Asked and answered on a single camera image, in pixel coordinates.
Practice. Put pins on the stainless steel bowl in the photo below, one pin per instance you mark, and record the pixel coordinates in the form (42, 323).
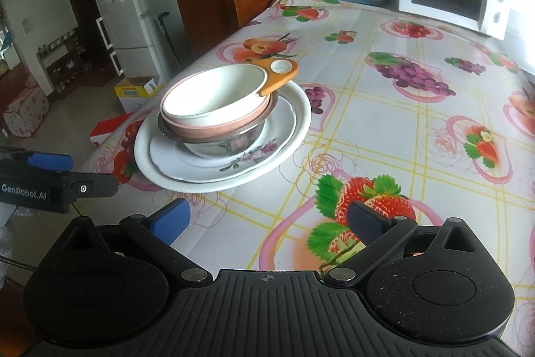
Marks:
(209, 150)

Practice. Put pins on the white plate with green print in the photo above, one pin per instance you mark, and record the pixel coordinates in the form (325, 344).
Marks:
(297, 106)

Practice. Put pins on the fruit print tablecloth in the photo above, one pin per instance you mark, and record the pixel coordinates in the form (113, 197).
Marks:
(397, 122)

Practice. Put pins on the red box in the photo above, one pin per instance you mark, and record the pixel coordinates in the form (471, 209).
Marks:
(106, 129)

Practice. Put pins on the low shelf with jars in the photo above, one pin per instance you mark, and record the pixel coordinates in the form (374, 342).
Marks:
(62, 64)

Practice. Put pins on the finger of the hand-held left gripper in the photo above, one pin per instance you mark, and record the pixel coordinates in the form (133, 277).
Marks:
(46, 162)
(94, 185)

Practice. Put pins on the yellow cardboard box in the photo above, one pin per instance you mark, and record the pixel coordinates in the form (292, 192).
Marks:
(133, 93)

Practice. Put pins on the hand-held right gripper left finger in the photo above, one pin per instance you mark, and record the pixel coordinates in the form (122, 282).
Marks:
(171, 221)

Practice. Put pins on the large white deep plate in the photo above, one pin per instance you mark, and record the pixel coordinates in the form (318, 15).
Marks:
(307, 110)

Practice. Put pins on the terracotta bowl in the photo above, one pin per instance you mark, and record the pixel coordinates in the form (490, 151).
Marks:
(200, 131)

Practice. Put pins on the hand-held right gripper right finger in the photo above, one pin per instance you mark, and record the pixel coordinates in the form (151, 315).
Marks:
(368, 223)

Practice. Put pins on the floral storage box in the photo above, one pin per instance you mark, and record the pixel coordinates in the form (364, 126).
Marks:
(27, 110)

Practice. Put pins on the floral white plate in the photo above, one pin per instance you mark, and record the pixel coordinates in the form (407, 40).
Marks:
(188, 168)

